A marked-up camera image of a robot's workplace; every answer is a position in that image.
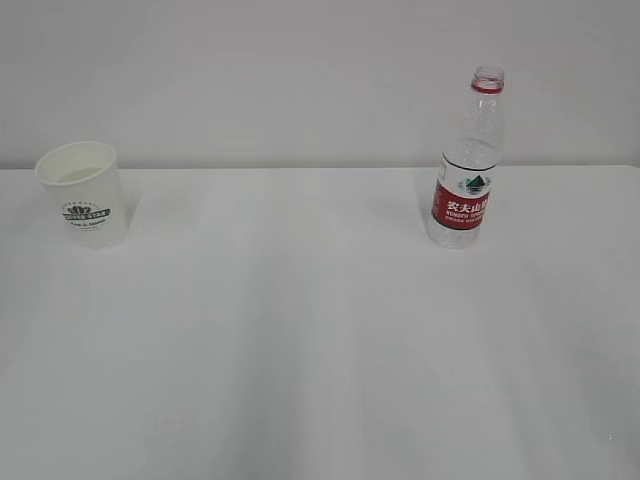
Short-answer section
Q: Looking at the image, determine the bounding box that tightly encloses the Nongfu Spring water bottle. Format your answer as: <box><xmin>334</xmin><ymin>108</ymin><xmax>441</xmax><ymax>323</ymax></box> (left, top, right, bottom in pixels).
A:
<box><xmin>426</xmin><ymin>66</ymin><xmax>505</xmax><ymax>249</ymax></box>

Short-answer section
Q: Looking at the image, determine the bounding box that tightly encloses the white paper cup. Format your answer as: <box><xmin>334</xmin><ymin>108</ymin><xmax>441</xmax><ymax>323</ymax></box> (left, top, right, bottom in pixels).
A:
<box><xmin>34</xmin><ymin>141</ymin><xmax>128</xmax><ymax>249</ymax></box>

